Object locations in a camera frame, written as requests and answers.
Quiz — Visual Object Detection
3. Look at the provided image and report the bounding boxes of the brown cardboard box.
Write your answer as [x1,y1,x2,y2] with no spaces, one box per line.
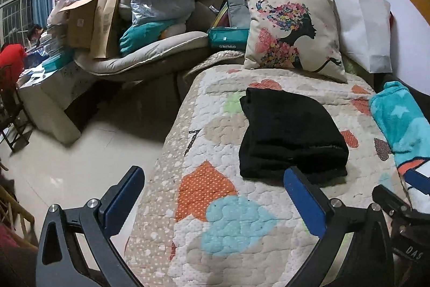
[59,0,98,49]

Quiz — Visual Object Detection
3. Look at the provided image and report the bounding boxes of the cloth covered table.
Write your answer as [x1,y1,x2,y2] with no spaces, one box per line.
[18,58,96,146]

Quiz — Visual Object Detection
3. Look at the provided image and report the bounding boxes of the teal tissue pack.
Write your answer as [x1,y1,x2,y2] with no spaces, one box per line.
[208,27,249,51]

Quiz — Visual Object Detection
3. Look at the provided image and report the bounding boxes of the beige padded recliner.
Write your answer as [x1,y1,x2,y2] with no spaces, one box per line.
[74,31,209,82]

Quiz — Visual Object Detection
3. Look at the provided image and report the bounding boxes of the black folding chair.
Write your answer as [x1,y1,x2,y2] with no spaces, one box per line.
[1,84,35,153]

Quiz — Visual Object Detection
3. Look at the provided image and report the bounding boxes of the wooden chair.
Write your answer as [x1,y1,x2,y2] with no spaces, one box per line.
[1,186,39,248]

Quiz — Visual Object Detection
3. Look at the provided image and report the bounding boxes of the black pants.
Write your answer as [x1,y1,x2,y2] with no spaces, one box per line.
[238,87,349,184]

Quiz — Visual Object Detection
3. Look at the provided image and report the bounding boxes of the teal plush glove toy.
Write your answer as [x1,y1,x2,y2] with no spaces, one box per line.
[120,20,174,57]

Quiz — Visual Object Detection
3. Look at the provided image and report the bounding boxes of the person in red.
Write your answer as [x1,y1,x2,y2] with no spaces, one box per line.
[0,44,27,84]

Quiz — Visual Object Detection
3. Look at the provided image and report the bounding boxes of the turquoise star blanket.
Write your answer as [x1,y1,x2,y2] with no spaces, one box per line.
[369,81,429,175]

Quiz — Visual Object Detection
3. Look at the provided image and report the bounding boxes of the brown paper bag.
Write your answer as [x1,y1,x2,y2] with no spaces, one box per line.
[90,0,120,60]

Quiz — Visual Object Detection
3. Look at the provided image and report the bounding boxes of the grey fabric bag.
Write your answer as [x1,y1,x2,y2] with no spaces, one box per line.
[227,0,251,29]

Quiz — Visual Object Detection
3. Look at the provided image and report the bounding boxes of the floral woman print cushion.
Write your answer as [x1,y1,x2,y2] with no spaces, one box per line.
[244,0,347,82]

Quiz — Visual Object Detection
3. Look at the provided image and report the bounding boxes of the pink cushion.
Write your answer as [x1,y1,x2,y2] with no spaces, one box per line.
[0,223,18,248]

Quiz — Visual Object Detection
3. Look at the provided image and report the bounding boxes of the white pillow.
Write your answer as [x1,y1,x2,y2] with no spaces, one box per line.
[334,0,392,73]

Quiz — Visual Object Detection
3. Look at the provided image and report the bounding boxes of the heart pattern quilt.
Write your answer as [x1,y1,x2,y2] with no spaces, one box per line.
[125,64,408,286]

